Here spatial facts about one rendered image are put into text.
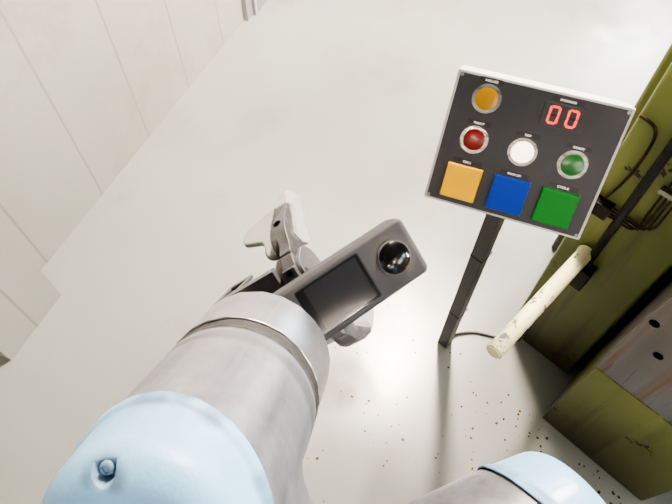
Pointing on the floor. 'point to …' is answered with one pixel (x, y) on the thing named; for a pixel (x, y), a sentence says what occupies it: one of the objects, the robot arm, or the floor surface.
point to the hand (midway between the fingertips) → (335, 252)
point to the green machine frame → (554, 349)
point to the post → (471, 276)
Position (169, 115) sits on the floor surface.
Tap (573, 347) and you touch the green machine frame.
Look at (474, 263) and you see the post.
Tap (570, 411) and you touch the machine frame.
